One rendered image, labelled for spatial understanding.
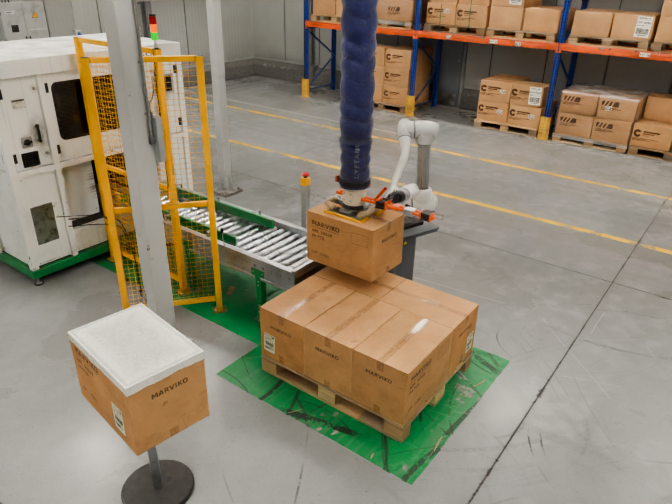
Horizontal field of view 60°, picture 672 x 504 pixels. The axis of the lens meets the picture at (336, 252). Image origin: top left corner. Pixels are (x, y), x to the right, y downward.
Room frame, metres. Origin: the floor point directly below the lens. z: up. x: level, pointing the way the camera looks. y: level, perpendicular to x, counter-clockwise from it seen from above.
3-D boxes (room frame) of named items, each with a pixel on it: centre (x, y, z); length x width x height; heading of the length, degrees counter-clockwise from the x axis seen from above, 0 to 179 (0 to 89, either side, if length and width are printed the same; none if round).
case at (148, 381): (2.32, 0.98, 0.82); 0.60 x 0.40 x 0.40; 46
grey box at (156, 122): (3.82, 1.26, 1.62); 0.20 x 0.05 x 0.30; 54
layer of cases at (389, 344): (3.47, -0.25, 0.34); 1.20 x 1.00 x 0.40; 54
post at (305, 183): (4.86, 0.28, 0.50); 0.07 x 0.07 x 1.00; 54
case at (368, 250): (3.91, -0.14, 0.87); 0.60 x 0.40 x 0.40; 53
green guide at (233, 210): (5.23, 1.19, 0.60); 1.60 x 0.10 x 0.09; 54
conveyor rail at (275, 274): (4.54, 1.25, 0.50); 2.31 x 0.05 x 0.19; 54
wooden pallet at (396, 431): (3.47, -0.25, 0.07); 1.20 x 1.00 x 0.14; 54
